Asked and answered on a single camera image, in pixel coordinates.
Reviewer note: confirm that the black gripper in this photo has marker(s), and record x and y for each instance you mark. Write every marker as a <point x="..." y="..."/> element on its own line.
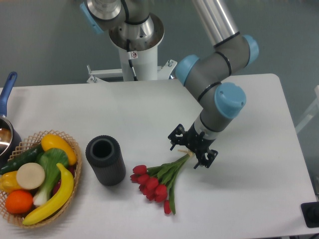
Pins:
<point x="195" y="142"/>

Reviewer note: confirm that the beige round disc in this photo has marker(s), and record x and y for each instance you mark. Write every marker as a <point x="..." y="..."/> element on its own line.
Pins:
<point x="30" y="176"/>

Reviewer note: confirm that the red fruit in basket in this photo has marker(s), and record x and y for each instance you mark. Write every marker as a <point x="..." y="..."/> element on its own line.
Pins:
<point x="71" y="169"/>

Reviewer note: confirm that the yellow squash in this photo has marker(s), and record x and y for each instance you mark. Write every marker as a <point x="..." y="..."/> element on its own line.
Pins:
<point x="50" y="141"/>

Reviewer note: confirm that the yellow banana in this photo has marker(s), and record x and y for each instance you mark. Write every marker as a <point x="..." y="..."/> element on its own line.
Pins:
<point x="56" y="202"/>

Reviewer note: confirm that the orange fruit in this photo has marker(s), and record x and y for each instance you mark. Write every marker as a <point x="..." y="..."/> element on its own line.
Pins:
<point x="19" y="202"/>

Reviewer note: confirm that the yellow bell pepper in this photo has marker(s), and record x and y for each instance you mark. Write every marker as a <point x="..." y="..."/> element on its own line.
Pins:
<point x="8" y="182"/>

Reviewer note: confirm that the red tulip bouquet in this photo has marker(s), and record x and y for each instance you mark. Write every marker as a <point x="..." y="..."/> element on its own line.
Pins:
<point x="158" y="183"/>

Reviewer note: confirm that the woven wicker basket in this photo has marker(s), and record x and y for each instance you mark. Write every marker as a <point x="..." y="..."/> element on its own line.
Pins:
<point x="32" y="141"/>

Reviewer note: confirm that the green bok choy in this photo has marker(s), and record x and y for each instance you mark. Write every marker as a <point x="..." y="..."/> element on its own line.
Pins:
<point x="48" y="161"/>

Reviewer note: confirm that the blue handled saucepan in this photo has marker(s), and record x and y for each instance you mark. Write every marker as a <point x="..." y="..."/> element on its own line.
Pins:
<point x="9" y="138"/>

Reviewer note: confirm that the dark grey ribbed vase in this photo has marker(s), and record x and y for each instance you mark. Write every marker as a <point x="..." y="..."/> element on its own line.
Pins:
<point x="105" y="157"/>

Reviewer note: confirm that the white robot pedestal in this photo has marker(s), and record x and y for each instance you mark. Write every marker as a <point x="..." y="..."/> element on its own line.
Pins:
<point x="137" y="45"/>

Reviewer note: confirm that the black device at table edge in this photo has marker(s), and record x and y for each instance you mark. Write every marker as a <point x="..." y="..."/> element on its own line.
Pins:
<point x="310" y="213"/>

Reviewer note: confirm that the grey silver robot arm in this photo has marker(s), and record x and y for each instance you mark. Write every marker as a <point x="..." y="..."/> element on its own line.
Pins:
<point x="205" y="79"/>

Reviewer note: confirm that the white frame at right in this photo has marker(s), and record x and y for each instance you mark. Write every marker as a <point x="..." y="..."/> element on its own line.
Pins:
<point x="311" y="111"/>

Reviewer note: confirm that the green cucumber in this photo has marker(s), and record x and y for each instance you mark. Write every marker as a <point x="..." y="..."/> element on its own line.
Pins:
<point x="28" y="156"/>

